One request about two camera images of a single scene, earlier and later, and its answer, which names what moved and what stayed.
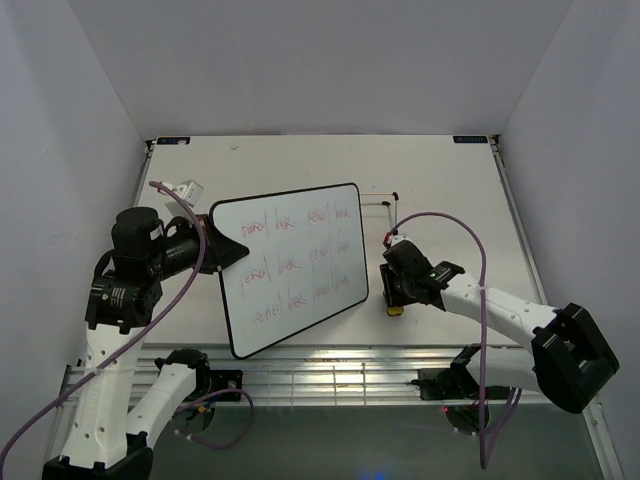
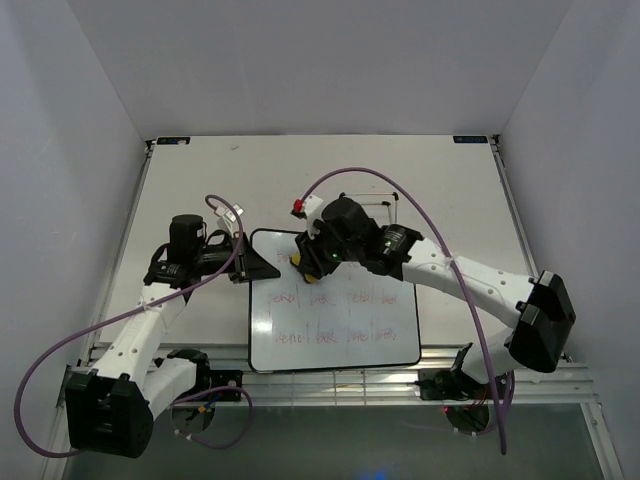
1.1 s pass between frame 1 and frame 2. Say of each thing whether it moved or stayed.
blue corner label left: stayed
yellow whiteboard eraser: moved
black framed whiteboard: moved
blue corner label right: stayed
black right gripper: moved
